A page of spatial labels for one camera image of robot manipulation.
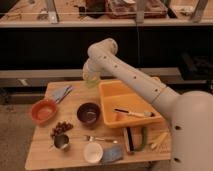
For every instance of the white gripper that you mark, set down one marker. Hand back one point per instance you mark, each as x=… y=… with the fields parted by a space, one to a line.
x=90 y=69

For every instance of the green plastic cup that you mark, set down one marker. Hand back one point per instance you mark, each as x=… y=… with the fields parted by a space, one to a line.
x=92 y=82

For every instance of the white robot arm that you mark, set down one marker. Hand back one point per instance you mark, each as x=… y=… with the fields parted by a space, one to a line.
x=190 y=115

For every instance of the yellow plastic tray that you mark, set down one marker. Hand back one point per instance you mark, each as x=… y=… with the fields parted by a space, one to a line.
x=114 y=94

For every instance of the blue cloth with utensil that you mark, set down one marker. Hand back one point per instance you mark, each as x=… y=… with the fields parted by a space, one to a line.
x=59 y=93

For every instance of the dark purple bowl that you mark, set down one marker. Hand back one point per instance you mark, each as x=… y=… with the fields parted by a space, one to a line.
x=88 y=114

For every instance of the orange bowl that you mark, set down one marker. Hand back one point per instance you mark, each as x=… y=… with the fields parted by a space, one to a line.
x=42 y=111

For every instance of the bunch of red grapes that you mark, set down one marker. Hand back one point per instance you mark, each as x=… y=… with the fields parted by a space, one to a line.
x=60 y=128

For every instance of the silver fork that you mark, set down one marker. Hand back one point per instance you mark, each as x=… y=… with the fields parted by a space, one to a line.
x=94 y=138

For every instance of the small metal cup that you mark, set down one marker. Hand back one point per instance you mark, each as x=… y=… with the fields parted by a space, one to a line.
x=61 y=142

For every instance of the blue sponge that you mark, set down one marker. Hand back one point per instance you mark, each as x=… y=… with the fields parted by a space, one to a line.
x=112 y=154

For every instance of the yellow banana toy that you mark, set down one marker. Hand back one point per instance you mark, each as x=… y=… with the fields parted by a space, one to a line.
x=158 y=141

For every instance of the black handled brush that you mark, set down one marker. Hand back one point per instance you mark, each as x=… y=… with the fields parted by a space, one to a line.
x=130 y=113

